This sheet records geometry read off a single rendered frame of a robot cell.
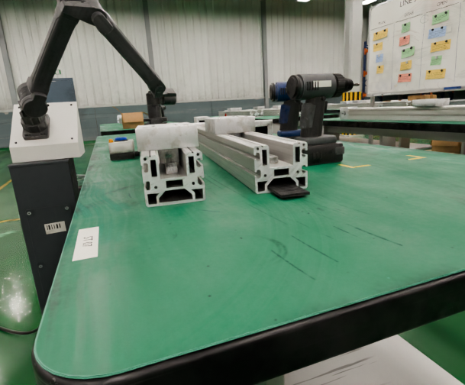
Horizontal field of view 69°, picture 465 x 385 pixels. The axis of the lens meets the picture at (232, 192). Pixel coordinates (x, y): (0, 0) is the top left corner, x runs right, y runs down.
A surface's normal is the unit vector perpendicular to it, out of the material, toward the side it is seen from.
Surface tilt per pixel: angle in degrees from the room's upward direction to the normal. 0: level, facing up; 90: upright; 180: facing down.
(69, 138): 42
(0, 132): 90
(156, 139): 90
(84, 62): 90
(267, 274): 0
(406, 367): 0
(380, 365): 0
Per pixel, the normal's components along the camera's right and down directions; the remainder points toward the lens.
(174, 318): -0.06, -0.97
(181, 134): 0.24, 0.22
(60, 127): 0.16, -0.57
